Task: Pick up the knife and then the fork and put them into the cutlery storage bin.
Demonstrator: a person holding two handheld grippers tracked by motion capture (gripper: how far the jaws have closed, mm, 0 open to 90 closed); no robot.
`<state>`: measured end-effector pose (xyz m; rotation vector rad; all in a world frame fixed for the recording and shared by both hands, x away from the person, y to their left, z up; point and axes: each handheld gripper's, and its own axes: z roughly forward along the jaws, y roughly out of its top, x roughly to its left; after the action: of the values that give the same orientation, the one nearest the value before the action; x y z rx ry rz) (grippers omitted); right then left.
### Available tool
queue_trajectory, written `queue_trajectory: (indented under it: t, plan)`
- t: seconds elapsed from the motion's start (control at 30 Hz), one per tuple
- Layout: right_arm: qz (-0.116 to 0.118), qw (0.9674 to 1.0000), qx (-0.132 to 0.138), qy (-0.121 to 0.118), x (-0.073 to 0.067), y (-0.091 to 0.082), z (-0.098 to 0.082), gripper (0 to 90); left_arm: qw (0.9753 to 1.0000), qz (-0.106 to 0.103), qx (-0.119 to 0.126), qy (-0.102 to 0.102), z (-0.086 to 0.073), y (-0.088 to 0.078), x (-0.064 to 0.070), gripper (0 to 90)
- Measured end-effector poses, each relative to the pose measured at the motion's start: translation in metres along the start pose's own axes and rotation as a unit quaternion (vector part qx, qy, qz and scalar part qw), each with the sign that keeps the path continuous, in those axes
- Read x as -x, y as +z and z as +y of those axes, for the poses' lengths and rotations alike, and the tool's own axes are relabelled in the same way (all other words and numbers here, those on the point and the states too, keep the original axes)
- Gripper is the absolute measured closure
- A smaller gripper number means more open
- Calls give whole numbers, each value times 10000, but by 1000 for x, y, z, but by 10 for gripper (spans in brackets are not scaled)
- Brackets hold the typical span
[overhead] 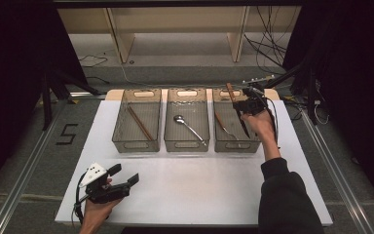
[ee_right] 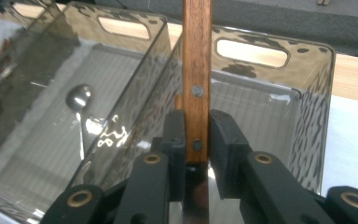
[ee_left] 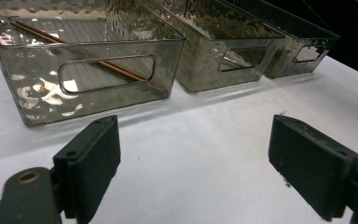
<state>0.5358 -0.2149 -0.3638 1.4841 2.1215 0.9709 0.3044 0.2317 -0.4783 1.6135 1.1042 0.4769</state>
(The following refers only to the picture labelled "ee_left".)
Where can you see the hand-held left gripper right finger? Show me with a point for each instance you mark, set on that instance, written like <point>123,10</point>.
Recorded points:
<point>313,168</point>

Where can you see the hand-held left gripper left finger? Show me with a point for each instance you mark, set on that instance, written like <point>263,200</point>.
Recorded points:
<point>87,168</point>

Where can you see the smoky clear plastic bin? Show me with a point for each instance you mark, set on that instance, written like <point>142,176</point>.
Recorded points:
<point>199,62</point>
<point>28,77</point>
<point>286,59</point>

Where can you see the brown wooden chopstick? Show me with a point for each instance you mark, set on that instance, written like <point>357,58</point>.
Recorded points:
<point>34,33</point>
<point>40,31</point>

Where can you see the white table sheet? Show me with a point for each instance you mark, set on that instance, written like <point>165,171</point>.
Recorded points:
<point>199,140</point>

